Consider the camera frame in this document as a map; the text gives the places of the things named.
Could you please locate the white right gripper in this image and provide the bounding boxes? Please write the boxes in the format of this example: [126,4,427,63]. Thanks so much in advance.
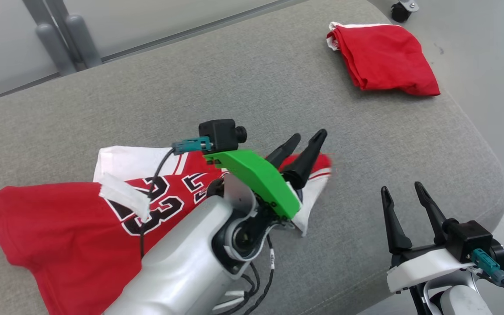
[380,181,476,294]

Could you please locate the white tape strip on cable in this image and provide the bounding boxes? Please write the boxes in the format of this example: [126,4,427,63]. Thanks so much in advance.
[98,172,151,223]

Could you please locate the black left arm cable bundle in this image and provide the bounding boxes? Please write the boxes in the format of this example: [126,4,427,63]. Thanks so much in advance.
[210,236,277,315]

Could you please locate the teal left camera connector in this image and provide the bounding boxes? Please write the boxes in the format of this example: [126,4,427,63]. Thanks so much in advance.
[172,136,214,155]

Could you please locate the teal right camera connector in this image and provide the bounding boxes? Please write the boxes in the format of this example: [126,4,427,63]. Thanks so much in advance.
[471,248,504,284]

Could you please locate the red shorts with white stripe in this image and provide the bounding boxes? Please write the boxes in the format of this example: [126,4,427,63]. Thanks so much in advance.
[326,21,441,97]

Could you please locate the black caster wheel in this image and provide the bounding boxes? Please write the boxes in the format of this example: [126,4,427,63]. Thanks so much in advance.
[391,0,420,23]

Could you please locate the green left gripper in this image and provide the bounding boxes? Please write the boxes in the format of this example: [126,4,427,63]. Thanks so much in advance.
[203,129,328,230]

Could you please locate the red basketball jersey number 23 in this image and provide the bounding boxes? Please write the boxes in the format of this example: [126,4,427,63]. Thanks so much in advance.
[0,146,333,315]

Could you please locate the teal camera connector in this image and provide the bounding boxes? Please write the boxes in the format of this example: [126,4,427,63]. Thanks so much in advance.
[172,136,214,155]
[471,248,504,284]

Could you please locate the black left camera cable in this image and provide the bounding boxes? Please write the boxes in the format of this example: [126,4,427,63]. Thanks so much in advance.
[138,147,178,259]

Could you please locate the grey metal partition post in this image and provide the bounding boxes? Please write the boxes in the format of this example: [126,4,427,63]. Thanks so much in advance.
[44,0,103,69]
[21,0,77,76]

